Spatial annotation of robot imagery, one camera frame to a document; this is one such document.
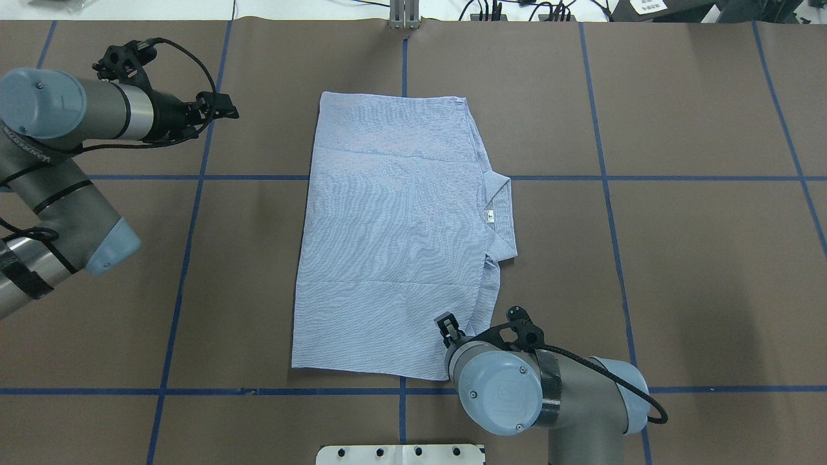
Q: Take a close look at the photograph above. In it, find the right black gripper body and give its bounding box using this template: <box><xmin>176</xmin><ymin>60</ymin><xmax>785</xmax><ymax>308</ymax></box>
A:
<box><xmin>444</xmin><ymin>331</ymin><xmax>477</xmax><ymax>353</ymax></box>

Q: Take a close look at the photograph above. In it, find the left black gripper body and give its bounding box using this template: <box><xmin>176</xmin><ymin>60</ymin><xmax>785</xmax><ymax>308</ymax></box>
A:
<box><xmin>150</xmin><ymin>90</ymin><xmax>203</xmax><ymax>143</ymax></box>

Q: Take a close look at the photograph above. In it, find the blue striped button shirt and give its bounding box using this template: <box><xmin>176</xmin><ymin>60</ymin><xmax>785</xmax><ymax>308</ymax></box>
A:
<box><xmin>291</xmin><ymin>92</ymin><xmax>519</xmax><ymax>382</ymax></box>

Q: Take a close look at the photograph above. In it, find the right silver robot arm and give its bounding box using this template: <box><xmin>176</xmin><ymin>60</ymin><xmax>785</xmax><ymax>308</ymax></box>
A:
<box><xmin>434</xmin><ymin>306</ymin><xmax>668</xmax><ymax>464</ymax></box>

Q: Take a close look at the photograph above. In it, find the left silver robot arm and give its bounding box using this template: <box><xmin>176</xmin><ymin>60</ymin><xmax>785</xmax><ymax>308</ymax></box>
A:
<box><xmin>2</xmin><ymin>68</ymin><xmax>239</xmax><ymax>318</ymax></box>

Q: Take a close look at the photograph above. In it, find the brown table mat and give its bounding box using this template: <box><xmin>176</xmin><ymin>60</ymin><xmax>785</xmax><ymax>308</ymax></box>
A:
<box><xmin>2</xmin><ymin>17</ymin><xmax>825</xmax><ymax>464</ymax></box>

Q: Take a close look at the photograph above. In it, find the black equipment box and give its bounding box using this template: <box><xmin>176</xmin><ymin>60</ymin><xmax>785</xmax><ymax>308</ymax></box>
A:
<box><xmin>611</xmin><ymin>1</ymin><xmax>717</xmax><ymax>23</ymax></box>

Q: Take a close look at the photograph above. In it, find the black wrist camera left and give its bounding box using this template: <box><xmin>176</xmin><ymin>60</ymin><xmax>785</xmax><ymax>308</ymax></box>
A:
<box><xmin>92</xmin><ymin>39</ymin><xmax>157</xmax><ymax>89</ymax></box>

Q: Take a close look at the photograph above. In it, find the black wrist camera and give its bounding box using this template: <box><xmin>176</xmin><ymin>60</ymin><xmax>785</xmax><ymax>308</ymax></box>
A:
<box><xmin>479</xmin><ymin>306</ymin><xmax>545</xmax><ymax>353</ymax></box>
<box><xmin>92</xmin><ymin>39</ymin><xmax>157</xmax><ymax>89</ymax></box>

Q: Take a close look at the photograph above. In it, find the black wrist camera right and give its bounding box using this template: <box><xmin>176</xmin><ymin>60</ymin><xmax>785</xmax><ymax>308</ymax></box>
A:
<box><xmin>479</xmin><ymin>306</ymin><xmax>545</xmax><ymax>353</ymax></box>

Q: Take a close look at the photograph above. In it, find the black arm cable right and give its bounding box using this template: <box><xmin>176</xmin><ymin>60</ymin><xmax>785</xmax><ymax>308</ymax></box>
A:
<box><xmin>539</xmin><ymin>346</ymin><xmax>669</xmax><ymax>426</ymax></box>

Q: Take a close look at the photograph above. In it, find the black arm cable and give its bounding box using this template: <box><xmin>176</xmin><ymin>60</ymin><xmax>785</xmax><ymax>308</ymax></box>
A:
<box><xmin>0</xmin><ymin>37</ymin><xmax>218</xmax><ymax>259</ymax></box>
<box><xmin>539</xmin><ymin>346</ymin><xmax>669</xmax><ymax>426</ymax></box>

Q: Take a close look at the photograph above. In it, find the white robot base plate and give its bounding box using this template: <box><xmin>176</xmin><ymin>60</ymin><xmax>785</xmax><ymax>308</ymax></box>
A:
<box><xmin>315</xmin><ymin>444</ymin><xmax>487</xmax><ymax>464</ymax></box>

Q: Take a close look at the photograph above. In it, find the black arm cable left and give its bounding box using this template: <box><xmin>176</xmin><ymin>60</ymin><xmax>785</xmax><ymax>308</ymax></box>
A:
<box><xmin>0</xmin><ymin>37</ymin><xmax>218</xmax><ymax>259</ymax></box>

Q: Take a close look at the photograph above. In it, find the grey aluminium frame post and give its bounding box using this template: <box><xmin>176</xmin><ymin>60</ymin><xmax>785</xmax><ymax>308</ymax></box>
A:
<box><xmin>389</xmin><ymin>0</ymin><xmax>421</xmax><ymax>30</ymax></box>

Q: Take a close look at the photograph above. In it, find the black cable bundle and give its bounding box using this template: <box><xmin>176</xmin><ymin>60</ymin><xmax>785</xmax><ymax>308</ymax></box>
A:
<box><xmin>457</xmin><ymin>0</ymin><xmax>611</xmax><ymax>23</ymax></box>

